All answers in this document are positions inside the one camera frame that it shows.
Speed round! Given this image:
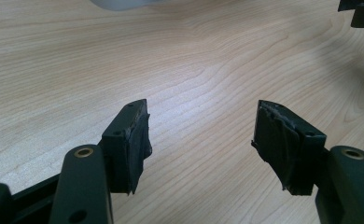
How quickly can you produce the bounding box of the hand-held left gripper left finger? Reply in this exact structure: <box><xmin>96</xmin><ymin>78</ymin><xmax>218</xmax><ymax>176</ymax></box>
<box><xmin>101</xmin><ymin>98</ymin><xmax>154</xmax><ymax>195</ymax></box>

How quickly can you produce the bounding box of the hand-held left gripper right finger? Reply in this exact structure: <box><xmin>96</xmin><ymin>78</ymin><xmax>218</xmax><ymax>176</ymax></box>
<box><xmin>250</xmin><ymin>99</ymin><xmax>328</xmax><ymax>197</ymax></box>

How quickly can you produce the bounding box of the white shoe rack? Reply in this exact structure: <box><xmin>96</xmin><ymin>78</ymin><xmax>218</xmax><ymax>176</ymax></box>
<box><xmin>90</xmin><ymin>0</ymin><xmax>165</xmax><ymax>12</ymax></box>

